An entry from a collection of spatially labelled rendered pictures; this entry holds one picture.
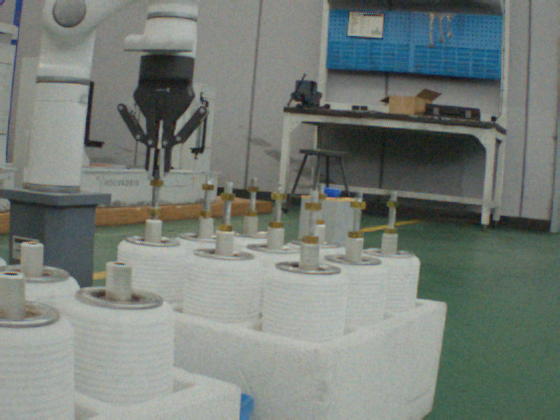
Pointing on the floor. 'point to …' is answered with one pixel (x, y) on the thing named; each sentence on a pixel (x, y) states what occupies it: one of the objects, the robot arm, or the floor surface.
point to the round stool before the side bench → (318, 171)
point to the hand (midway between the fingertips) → (158, 162)
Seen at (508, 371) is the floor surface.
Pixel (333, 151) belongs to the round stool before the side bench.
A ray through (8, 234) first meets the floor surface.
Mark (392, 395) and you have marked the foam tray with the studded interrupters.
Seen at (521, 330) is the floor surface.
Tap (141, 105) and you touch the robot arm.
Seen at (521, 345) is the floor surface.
